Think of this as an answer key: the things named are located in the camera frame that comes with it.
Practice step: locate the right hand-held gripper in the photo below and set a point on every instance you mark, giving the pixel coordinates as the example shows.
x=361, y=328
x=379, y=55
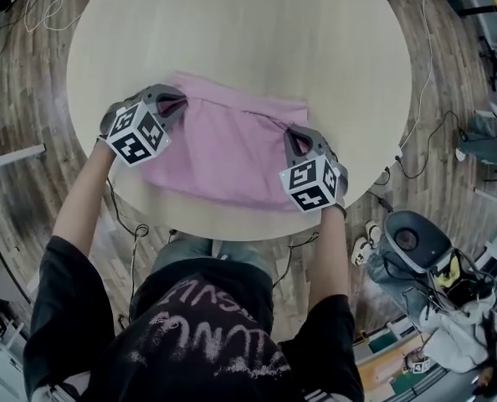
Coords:
x=313, y=182

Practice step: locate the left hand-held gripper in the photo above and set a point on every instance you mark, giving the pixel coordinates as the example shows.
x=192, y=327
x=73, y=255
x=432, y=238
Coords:
x=137, y=134

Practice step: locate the pink cartoon print sweatshirt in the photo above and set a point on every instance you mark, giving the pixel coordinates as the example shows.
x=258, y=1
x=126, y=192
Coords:
x=232, y=157

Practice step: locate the person's right forearm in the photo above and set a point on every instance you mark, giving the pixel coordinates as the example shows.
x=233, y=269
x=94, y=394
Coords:
x=328, y=258

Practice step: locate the person's left forearm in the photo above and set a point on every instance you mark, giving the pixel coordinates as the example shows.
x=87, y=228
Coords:
x=85, y=191

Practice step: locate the person's black printed t-shirt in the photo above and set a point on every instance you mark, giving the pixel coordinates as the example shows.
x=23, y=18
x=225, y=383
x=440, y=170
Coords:
x=190, y=341

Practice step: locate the grey hard-shell backpack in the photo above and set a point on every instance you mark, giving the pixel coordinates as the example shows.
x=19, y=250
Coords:
x=416, y=241

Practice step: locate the person's grey jeans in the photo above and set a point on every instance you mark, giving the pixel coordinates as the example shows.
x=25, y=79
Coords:
x=190, y=251

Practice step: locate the white-legged desk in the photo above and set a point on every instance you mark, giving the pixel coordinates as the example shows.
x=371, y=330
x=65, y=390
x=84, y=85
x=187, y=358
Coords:
x=10, y=157

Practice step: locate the wooden desk with white legs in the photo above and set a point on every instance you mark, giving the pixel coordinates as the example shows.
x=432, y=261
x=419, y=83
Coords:
x=395, y=350

